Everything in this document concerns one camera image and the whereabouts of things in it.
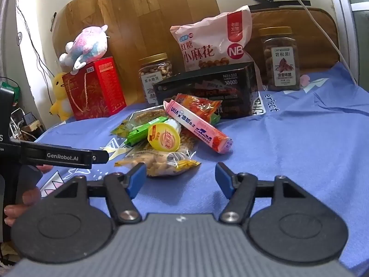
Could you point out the orange-red snack packet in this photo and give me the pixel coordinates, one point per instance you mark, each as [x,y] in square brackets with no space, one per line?
[199,105]

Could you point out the clear peanut packet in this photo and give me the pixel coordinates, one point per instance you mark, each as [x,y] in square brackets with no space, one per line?
[164,164]

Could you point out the blue printed blanket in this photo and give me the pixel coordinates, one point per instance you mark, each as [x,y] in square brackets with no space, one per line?
[288,138]

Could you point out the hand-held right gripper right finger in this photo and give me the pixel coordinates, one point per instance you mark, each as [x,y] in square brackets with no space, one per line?
[223,179]

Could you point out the wooden board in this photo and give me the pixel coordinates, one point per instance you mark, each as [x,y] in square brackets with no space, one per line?
[144,20]

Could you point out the tall gold-lid nut jar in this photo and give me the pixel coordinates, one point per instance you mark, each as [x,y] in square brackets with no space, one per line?
[281,60]

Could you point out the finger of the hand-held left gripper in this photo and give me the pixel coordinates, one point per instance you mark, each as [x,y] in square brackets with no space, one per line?
[100,156]

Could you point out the person's left hand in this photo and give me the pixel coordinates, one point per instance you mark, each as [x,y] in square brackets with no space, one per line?
[30,196]

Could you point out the short gold-lid nut jar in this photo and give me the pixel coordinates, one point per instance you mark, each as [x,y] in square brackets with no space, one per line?
[154,72]

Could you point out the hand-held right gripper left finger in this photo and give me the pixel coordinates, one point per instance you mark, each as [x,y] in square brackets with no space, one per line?
[137,180]

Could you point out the pink plush toy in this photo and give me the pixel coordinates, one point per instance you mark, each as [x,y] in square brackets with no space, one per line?
[86,44]

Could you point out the long pink candy pack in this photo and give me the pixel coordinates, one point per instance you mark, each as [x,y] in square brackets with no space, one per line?
[199,127]

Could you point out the yellow-lid jelly cup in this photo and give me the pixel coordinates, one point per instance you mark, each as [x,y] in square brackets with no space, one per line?
[163,137]

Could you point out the black carton box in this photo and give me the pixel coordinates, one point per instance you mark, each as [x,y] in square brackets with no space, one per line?
[207,89]

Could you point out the bright green snack packet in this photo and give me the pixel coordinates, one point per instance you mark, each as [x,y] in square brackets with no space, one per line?
[139,134]

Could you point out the red gift box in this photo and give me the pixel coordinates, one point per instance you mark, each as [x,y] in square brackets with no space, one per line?
[98,92]

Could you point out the yellow plush duck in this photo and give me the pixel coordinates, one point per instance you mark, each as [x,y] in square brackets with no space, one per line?
[61,98]

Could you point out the pink snack bag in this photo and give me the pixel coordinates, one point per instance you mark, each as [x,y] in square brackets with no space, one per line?
[207,40]

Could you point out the green plastic bag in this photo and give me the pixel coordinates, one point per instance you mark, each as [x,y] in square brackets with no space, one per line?
[13,88]

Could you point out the olive green snack packet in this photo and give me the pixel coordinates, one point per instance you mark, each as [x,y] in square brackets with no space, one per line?
[135,119]

